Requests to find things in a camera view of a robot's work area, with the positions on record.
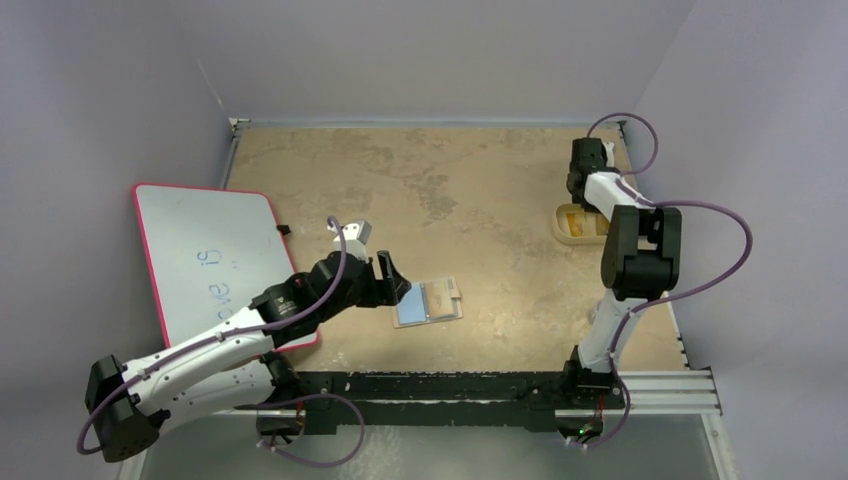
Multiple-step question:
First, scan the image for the beige leather card holder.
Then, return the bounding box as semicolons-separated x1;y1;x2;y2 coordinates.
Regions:
393;276;464;328

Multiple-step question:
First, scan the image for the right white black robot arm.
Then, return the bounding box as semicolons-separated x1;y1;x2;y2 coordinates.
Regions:
561;137;682;407

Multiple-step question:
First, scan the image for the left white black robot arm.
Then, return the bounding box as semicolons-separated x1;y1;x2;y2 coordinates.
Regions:
76;250;412;463

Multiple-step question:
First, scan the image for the cream oval tray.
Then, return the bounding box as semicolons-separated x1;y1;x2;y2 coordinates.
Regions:
551;204;609;246

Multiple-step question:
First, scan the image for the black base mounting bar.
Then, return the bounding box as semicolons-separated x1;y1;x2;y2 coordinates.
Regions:
231;351;627;439

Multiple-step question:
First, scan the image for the white pink-framed whiteboard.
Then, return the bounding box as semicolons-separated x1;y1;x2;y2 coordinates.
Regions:
133;184;295;346

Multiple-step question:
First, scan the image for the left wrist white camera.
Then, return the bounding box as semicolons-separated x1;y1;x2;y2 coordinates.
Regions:
327;219;372;262

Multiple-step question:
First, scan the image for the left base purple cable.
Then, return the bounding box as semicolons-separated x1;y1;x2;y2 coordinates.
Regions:
255;392;369;470

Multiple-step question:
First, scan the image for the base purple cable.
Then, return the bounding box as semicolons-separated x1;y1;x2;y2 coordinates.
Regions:
563;370;631;452
255;392;369;470

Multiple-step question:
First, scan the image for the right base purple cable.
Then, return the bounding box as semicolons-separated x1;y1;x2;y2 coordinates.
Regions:
563;370;631;452

